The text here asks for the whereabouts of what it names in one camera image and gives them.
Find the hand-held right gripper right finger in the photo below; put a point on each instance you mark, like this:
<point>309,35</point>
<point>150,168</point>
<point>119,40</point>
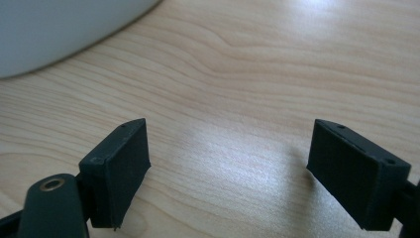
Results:
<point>350,175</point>

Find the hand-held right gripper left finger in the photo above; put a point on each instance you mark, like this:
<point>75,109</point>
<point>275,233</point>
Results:
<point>122,172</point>

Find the white round bin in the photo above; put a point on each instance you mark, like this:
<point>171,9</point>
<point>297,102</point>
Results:
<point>49,29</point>

